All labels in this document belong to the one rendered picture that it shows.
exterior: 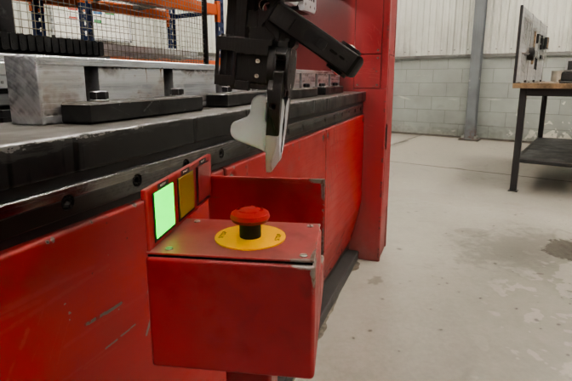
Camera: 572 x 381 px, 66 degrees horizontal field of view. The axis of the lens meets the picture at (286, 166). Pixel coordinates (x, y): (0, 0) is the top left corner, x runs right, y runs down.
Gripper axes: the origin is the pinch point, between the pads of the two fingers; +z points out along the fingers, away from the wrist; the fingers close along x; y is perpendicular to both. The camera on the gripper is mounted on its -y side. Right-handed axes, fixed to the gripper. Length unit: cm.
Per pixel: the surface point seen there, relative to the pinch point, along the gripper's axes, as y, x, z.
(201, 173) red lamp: 9.2, 0.0, 2.5
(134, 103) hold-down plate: 25.6, -14.8, -3.5
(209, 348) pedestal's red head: 2.6, 15.0, 15.6
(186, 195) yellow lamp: 9.0, 5.3, 3.9
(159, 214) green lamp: 9.0, 12.8, 3.8
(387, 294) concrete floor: -36, -132, 82
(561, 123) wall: -310, -616, 27
